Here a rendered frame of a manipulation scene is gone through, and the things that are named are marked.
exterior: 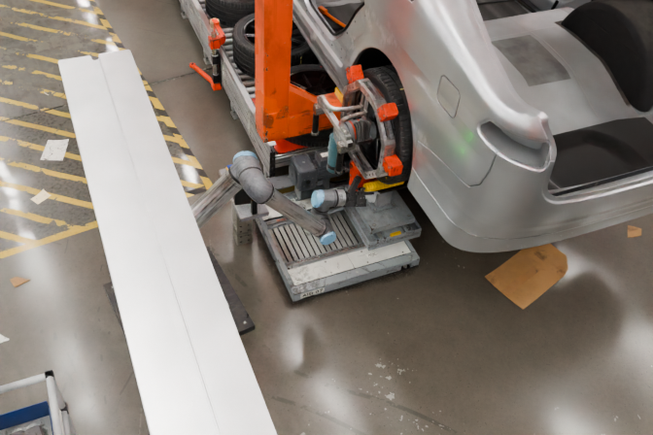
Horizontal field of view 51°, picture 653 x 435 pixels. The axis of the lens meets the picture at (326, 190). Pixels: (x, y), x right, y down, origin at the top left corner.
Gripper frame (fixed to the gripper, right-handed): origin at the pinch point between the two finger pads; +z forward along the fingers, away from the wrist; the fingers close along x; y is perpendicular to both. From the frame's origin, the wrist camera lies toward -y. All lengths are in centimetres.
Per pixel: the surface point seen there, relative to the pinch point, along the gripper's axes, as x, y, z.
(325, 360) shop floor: -11, 91, -29
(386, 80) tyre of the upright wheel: 9, -59, 2
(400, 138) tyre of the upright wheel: 16.5, -28.2, 6.1
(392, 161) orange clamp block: 12.3, -16.3, 2.9
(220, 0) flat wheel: -204, -150, -34
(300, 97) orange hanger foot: -52, -56, -24
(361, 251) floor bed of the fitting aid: -48, 38, 12
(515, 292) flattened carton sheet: -8, 64, 95
